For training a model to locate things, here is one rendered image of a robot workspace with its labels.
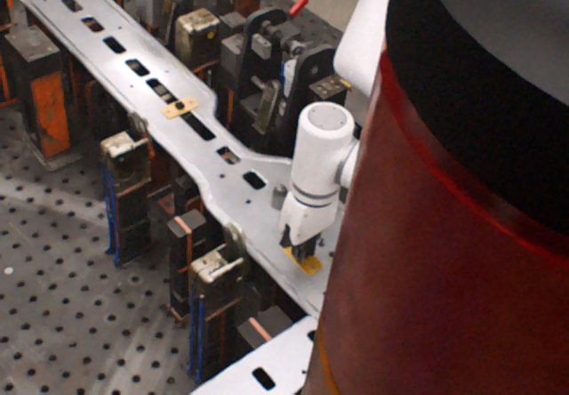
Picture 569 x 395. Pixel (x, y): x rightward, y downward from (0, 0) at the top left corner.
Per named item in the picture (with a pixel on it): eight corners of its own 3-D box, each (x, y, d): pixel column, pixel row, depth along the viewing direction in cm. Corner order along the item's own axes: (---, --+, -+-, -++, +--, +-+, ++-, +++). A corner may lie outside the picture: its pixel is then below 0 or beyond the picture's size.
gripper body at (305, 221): (322, 160, 133) (314, 204, 141) (276, 184, 128) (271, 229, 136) (352, 186, 129) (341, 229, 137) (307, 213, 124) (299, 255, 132)
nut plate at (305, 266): (279, 246, 143) (279, 242, 142) (294, 237, 145) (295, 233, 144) (308, 276, 139) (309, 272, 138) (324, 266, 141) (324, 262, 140)
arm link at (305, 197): (320, 151, 131) (318, 164, 133) (281, 172, 127) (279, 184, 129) (354, 180, 127) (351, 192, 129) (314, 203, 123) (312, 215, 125)
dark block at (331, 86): (287, 218, 188) (308, 84, 158) (308, 205, 192) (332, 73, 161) (300, 231, 186) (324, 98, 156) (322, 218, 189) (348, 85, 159)
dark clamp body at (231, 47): (203, 158, 200) (206, 38, 172) (243, 139, 206) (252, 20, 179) (227, 183, 195) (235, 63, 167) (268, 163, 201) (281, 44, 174)
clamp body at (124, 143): (99, 247, 177) (85, 138, 152) (143, 224, 183) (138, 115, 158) (120, 273, 172) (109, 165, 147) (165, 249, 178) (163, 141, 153)
